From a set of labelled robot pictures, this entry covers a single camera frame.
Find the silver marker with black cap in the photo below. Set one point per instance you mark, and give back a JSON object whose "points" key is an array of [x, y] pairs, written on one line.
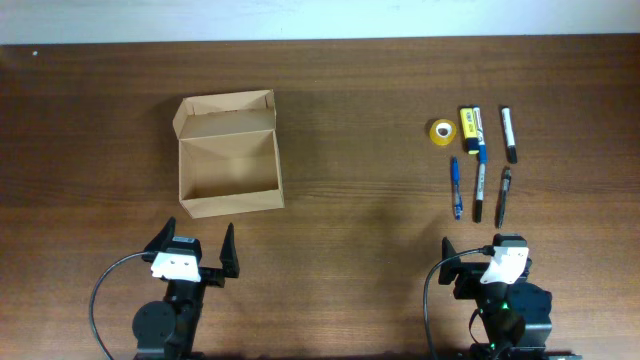
{"points": [[479, 198]]}

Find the white marker with blue cap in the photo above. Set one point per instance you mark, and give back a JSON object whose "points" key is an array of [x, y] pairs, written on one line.
{"points": [[482, 154]]}

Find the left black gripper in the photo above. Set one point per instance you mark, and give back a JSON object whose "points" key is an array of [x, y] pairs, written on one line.
{"points": [[216, 276]]}

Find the white marker with black cap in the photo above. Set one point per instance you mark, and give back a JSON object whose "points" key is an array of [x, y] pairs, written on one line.
{"points": [[509, 135]]}

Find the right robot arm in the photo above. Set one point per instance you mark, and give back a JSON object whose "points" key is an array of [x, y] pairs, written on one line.
{"points": [[515, 313]]}

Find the brown cardboard box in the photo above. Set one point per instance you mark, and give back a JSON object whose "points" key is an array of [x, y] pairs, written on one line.
{"points": [[229, 159]]}

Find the blue ballpoint pen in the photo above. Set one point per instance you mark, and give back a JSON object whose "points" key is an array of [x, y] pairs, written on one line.
{"points": [[455, 176]]}

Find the yellow highlighter marker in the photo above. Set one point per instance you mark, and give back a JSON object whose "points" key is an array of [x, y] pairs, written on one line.
{"points": [[469, 130]]}

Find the black ballpoint pen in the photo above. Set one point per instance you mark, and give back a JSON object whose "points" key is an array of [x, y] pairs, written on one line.
{"points": [[504, 191]]}

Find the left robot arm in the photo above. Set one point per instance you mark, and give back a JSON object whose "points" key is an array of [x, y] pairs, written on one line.
{"points": [[166, 329]]}

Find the yellow adhesive tape roll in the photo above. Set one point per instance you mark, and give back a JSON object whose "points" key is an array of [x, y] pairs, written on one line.
{"points": [[442, 132]]}

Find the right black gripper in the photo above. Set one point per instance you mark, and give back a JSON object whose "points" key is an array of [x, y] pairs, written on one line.
{"points": [[470, 273]]}

